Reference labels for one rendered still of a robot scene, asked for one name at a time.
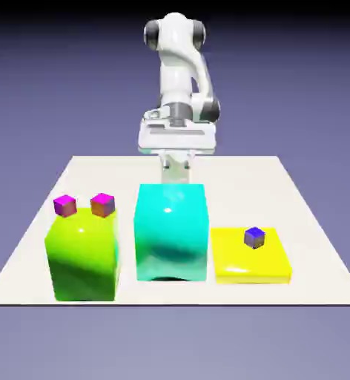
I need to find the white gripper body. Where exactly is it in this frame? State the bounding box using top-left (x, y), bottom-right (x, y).
top-left (137, 119), bottom-right (217, 157)

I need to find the small magenta cube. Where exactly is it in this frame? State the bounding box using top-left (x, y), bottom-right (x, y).
top-left (53, 194), bottom-right (78, 218)
top-left (90, 192), bottom-right (116, 218)

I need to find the small blue cube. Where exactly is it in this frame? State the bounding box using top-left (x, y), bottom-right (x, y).
top-left (243, 226), bottom-right (267, 249)

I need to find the large cyan box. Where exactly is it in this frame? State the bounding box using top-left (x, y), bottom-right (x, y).
top-left (133, 183), bottom-right (210, 283)

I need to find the large yellow box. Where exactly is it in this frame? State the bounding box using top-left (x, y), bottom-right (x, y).
top-left (210, 226), bottom-right (294, 285)

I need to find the large green box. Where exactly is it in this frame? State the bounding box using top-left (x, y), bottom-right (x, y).
top-left (44, 206), bottom-right (120, 302)

